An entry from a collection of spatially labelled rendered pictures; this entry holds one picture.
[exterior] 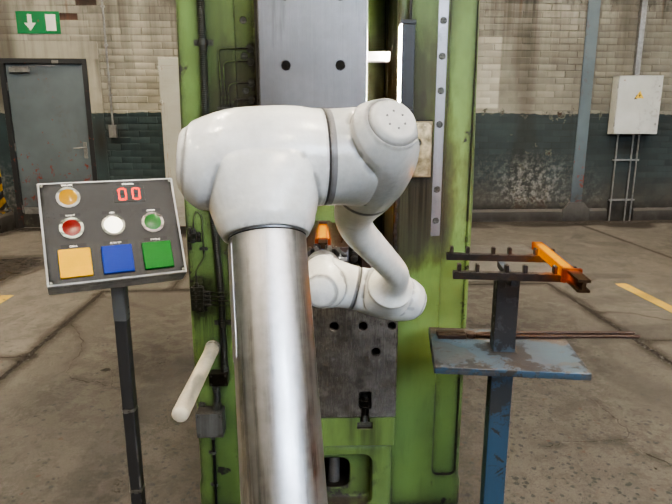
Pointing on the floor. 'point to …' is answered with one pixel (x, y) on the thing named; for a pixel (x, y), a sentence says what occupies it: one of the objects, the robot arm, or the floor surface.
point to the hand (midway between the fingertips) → (322, 247)
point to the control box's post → (128, 391)
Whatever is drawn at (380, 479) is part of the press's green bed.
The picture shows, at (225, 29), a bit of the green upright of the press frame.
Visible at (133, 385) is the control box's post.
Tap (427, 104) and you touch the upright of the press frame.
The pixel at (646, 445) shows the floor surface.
